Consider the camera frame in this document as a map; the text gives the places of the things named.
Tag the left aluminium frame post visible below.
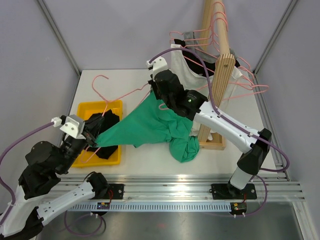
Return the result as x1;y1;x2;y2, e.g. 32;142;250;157
35;0;82;78

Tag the grey tank top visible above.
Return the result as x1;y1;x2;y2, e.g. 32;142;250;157
183;31;238;61

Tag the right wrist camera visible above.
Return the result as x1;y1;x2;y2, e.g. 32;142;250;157
146;56;169;79

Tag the white tank top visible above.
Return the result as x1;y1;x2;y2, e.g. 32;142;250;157
170;43;245;141

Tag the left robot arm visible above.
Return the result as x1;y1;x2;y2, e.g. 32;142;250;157
0;114;109;240

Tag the green tank top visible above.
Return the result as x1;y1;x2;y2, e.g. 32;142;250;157
95;92;200;163

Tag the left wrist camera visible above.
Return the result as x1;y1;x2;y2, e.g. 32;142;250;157
51;114;85;140

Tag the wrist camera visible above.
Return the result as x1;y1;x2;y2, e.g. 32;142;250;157
146;56;169;79
51;114;85;140

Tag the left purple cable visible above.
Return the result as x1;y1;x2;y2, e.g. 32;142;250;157
0;122;106;237

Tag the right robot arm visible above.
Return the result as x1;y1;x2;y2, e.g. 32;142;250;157
148;69;272;199

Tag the aluminium frame post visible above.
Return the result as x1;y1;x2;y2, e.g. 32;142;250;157
35;0;82;78
254;0;300;73

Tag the aluminium mounting rail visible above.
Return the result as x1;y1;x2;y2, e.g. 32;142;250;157
33;173;306;202

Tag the right aluminium frame post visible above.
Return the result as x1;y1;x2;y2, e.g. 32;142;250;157
254;0;300;73

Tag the black tank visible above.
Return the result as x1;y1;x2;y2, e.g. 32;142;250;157
90;109;120;160
173;38;242;76

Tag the yellow plastic tray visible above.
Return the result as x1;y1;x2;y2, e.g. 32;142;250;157
72;100;123;168

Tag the wooden hanger rack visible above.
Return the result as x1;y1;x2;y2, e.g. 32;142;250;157
197;0;236;151

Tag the slotted cable duct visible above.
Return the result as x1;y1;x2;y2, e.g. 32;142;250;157
68;201;231;213

